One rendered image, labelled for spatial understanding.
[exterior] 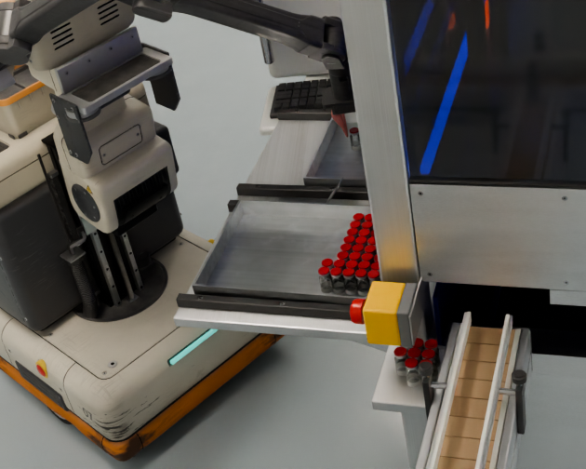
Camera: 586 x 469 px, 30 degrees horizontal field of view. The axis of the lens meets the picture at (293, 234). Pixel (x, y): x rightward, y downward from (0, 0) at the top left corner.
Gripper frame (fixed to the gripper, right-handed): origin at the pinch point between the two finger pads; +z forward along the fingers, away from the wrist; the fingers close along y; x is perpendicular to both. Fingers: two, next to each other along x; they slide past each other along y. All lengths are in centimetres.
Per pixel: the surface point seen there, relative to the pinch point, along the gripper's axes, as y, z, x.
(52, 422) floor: -99, 90, 15
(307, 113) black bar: -10.5, 2.5, 13.6
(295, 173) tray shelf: -12.9, 4.1, -6.4
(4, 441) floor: -111, 90, 9
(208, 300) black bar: -27, 1, -46
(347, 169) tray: -2.1, 4.1, -7.7
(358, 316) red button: 1, -8, -66
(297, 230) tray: -12.0, 3.7, -26.2
